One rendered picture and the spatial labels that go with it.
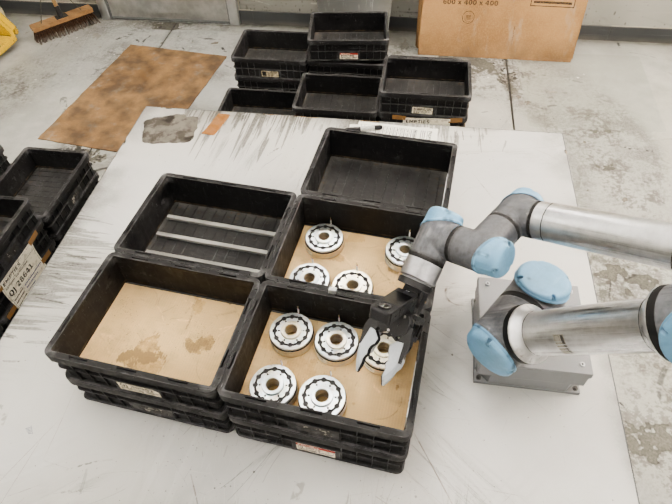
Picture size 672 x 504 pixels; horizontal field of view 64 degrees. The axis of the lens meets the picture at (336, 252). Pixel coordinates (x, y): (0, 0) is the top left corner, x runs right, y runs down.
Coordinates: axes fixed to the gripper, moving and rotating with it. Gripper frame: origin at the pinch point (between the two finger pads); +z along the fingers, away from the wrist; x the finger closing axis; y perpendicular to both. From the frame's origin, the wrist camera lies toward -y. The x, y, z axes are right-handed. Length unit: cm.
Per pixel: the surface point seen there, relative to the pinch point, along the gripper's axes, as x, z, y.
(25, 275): 147, 34, 24
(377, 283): 18.2, -16.6, 26.2
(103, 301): 68, 15, -7
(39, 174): 195, 1, 42
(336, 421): 1.5, 11.2, -2.0
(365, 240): 28.8, -26.1, 30.9
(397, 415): -4.3, 7.4, 13.6
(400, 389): -1.7, 2.7, 16.4
